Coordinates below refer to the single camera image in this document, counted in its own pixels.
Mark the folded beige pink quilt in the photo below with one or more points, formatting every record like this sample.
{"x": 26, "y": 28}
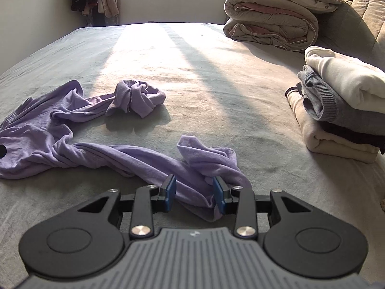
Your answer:
{"x": 270, "y": 21}

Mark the folded beige garment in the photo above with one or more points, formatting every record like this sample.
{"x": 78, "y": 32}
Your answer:
{"x": 331, "y": 147}

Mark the hanging pink clothes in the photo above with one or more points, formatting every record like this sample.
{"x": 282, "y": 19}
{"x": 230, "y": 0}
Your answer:
{"x": 108, "y": 6}

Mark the folded grey sweater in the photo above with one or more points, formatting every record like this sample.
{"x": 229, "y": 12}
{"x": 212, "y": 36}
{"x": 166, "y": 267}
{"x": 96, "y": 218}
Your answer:
{"x": 340, "y": 111}

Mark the grey quilted headboard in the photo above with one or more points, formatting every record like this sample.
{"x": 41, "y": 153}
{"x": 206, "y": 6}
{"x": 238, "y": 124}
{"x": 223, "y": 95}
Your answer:
{"x": 361, "y": 6}

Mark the purple shirt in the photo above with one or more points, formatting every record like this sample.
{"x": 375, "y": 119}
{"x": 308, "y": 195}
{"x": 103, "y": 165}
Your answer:
{"x": 60, "y": 117}

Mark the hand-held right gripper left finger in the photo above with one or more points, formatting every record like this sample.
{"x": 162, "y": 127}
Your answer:
{"x": 170, "y": 194}

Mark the white pillow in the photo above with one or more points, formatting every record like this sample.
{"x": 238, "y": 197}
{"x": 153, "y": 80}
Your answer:
{"x": 306, "y": 1}

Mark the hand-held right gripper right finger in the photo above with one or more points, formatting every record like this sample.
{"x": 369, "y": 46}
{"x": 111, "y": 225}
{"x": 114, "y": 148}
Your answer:
{"x": 217, "y": 195}

